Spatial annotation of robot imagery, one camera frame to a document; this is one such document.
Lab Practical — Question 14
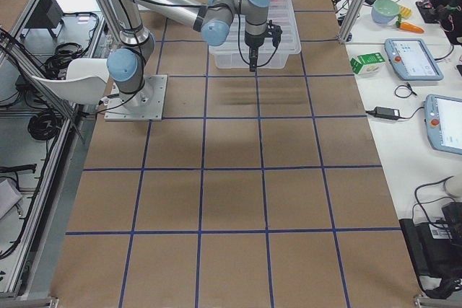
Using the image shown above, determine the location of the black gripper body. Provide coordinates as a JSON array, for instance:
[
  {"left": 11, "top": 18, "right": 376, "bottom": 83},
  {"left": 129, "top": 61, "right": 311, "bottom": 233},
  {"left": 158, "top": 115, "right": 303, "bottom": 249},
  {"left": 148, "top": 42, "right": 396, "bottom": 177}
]
[{"left": 245, "top": 32, "right": 264, "bottom": 59}]

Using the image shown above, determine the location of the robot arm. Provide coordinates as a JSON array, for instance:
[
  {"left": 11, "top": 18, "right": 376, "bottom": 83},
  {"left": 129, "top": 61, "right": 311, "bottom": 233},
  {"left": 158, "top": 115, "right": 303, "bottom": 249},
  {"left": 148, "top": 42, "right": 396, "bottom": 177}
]
[{"left": 130, "top": 0, "right": 282, "bottom": 72}]

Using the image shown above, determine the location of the clear plastic storage box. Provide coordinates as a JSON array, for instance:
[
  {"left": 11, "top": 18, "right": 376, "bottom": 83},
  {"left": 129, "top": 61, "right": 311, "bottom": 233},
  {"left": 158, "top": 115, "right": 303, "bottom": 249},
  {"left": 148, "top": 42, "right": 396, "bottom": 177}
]
[{"left": 203, "top": 0, "right": 301, "bottom": 71}]

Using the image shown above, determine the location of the green white carton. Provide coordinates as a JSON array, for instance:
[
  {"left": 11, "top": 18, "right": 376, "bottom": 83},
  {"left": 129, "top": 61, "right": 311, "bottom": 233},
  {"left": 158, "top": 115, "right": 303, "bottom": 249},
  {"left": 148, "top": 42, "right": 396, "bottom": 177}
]
[{"left": 350, "top": 52, "right": 385, "bottom": 75}]

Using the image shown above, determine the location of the green bowl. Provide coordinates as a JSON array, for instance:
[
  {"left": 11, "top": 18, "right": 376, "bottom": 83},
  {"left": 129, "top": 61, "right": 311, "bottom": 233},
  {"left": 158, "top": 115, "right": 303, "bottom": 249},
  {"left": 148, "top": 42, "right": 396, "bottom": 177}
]
[{"left": 371, "top": 0, "right": 400, "bottom": 24}]

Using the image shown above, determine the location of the black power adapter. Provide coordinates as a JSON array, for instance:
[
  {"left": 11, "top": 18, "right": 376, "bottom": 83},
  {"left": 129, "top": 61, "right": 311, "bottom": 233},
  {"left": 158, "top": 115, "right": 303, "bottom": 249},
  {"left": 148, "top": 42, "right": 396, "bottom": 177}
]
[{"left": 365, "top": 106, "right": 401, "bottom": 120}]

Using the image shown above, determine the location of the toy carrot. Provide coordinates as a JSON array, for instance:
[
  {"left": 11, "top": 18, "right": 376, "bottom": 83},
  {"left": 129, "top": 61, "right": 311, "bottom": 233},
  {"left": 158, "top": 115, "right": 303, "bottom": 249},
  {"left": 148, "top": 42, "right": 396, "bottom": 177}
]
[{"left": 395, "top": 14, "right": 424, "bottom": 34}]

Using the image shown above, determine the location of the yellow toy corn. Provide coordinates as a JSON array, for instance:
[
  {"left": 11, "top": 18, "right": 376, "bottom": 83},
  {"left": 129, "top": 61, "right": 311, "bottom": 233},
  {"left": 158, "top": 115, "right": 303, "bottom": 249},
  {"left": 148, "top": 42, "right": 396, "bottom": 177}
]
[{"left": 398, "top": 5, "right": 412, "bottom": 19}]

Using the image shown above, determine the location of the teach pendant far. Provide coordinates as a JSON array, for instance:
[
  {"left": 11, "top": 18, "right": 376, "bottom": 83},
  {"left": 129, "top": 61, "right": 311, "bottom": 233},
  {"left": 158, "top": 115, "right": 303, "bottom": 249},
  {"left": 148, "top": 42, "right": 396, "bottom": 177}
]
[{"left": 384, "top": 38, "right": 444, "bottom": 81}]

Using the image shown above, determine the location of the teach pendant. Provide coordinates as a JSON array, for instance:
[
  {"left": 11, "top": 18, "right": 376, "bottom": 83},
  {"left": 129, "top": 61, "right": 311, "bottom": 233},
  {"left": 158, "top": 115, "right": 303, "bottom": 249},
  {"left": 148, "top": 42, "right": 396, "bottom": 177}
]
[
  {"left": 424, "top": 94, "right": 461, "bottom": 154},
  {"left": 384, "top": 38, "right": 444, "bottom": 81}
]

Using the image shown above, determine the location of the white chair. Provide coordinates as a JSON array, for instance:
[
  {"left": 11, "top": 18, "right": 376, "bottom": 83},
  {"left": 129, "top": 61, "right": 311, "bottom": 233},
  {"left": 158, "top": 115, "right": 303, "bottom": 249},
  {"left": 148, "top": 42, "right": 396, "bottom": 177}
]
[{"left": 32, "top": 58, "right": 109, "bottom": 105}]

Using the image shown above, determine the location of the teach pendant near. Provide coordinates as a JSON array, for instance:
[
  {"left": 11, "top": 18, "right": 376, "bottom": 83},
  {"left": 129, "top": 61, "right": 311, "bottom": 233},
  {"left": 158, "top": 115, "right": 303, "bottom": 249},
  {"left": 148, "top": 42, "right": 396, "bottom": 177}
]
[{"left": 424, "top": 94, "right": 461, "bottom": 154}]

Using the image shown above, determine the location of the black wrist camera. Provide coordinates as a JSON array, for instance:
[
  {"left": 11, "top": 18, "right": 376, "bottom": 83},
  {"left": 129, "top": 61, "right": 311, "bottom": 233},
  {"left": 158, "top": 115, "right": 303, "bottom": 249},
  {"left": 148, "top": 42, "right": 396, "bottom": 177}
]
[{"left": 266, "top": 20, "right": 282, "bottom": 48}]

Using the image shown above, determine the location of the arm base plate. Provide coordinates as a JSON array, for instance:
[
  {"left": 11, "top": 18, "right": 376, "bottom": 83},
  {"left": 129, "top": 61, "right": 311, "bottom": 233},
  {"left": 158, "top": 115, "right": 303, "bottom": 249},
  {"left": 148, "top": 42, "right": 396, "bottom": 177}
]
[{"left": 104, "top": 74, "right": 167, "bottom": 121}]

